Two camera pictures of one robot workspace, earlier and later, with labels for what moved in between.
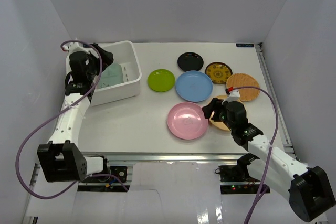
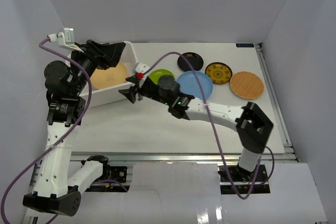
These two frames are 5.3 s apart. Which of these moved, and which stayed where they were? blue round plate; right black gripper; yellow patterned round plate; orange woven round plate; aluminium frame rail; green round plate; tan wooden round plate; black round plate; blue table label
Moved: right black gripper; orange woven round plate; tan wooden round plate
Stayed: aluminium frame rail; black round plate; yellow patterned round plate; blue round plate; green round plate; blue table label
